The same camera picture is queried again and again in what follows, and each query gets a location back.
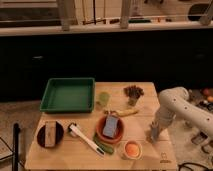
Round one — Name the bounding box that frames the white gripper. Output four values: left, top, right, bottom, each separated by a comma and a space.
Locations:
153, 111, 174, 134

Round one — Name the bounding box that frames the grey-blue towel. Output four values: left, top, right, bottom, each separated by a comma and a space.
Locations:
150, 122, 159, 141

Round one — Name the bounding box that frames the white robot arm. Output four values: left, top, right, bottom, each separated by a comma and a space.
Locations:
151, 87, 213, 139

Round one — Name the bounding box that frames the dried flower bouquet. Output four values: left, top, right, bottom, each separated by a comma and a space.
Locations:
124, 85, 144, 106

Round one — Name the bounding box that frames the yellow banana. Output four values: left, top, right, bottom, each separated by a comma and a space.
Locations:
104, 109, 139, 117

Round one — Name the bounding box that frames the cup with orange liquid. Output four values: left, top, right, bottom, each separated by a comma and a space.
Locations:
123, 141, 142, 160

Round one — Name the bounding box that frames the orange bowl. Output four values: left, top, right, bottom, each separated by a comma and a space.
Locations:
96, 115, 124, 144

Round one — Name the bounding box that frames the green cup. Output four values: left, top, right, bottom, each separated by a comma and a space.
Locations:
98, 92, 110, 107

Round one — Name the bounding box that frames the green cucumber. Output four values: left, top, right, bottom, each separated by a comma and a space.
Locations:
93, 135, 114, 155

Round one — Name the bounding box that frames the green plastic tray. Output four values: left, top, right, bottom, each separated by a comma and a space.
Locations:
40, 78, 95, 113

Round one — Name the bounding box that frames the black round plate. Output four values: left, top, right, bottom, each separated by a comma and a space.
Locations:
37, 121, 64, 148

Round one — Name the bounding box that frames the wooden block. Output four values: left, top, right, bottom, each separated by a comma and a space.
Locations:
45, 121, 56, 148

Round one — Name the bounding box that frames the black stand pole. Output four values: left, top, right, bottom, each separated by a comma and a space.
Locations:
12, 123, 20, 171

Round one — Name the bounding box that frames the white handled brush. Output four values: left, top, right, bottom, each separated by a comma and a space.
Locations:
68, 123, 105, 156

